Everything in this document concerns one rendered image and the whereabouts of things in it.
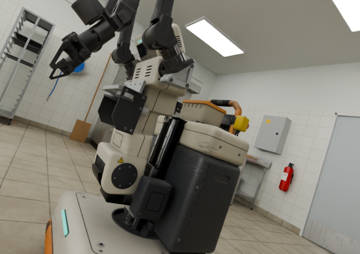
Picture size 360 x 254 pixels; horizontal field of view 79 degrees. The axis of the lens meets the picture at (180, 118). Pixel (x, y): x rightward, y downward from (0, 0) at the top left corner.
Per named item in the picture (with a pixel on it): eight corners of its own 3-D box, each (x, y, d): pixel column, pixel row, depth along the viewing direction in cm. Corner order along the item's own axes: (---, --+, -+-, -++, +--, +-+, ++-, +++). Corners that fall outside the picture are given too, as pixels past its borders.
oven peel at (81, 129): (69, 139, 433) (105, 49, 476) (68, 139, 435) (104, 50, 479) (84, 143, 449) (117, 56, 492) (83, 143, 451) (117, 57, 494)
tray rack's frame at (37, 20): (-22, 109, 369) (22, 16, 388) (13, 119, 399) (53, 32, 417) (-31, 112, 317) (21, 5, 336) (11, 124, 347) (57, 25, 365)
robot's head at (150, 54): (166, 62, 113) (158, 32, 109) (189, 56, 95) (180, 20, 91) (142, 69, 106) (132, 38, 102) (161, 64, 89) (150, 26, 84)
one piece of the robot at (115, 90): (121, 128, 107) (137, 88, 110) (142, 138, 84) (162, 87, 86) (89, 117, 99) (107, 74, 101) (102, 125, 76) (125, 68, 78)
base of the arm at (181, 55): (195, 61, 77) (178, 65, 87) (186, 39, 74) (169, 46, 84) (177, 72, 74) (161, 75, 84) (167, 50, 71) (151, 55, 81)
